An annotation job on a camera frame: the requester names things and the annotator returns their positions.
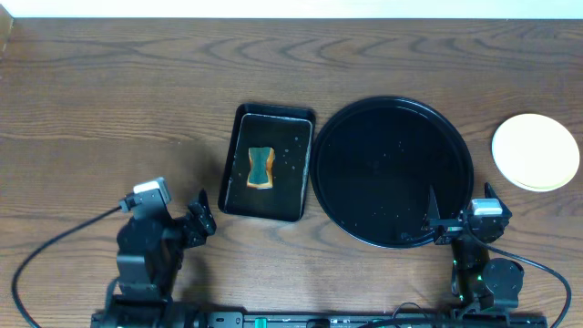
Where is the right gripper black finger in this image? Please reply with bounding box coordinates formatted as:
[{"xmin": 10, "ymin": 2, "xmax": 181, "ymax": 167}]
[
  {"xmin": 484, "ymin": 182, "xmax": 506, "ymax": 210},
  {"xmin": 425, "ymin": 185, "xmax": 441, "ymax": 221}
]

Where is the yellow plate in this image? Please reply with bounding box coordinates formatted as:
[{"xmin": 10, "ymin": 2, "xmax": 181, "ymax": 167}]
[{"xmin": 491, "ymin": 113, "xmax": 580, "ymax": 185}]

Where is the orange green scrub sponge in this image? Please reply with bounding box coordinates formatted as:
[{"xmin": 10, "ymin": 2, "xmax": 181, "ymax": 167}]
[{"xmin": 247, "ymin": 147, "xmax": 275, "ymax": 190}]

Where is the pale green plate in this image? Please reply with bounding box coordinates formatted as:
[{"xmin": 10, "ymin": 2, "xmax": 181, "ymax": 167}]
[{"xmin": 512, "ymin": 180, "xmax": 566, "ymax": 192}]

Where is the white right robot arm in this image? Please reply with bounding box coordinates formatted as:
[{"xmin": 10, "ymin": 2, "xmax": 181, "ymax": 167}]
[{"xmin": 422, "ymin": 183, "xmax": 524, "ymax": 323}]

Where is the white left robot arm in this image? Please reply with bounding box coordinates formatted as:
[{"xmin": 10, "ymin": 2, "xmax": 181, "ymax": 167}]
[{"xmin": 90, "ymin": 189, "xmax": 217, "ymax": 328}]

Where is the black round tray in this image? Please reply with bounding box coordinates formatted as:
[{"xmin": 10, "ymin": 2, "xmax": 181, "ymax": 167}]
[{"xmin": 310, "ymin": 97, "xmax": 474, "ymax": 249}]

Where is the black rectangular tray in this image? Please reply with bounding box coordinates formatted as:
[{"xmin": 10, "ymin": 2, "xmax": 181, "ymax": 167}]
[{"xmin": 218, "ymin": 103, "xmax": 316, "ymax": 222}]

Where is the black control box with cables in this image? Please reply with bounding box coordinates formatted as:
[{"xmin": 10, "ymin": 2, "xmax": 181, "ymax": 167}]
[{"xmin": 203, "ymin": 302, "xmax": 548, "ymax": 328}]

